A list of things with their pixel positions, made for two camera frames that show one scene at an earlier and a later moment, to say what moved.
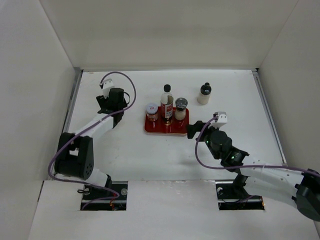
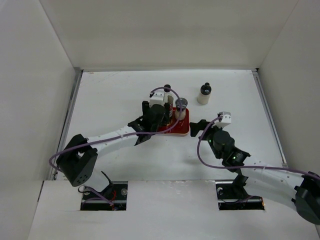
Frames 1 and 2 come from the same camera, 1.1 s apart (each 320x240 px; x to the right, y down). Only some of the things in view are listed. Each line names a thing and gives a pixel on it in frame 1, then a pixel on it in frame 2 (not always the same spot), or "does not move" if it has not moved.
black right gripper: x=192 y=129 does not move
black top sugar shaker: x=204 y=96 does not move
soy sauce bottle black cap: x=166 y=105 does not move
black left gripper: x=103 y=101 -> x=165 y=118
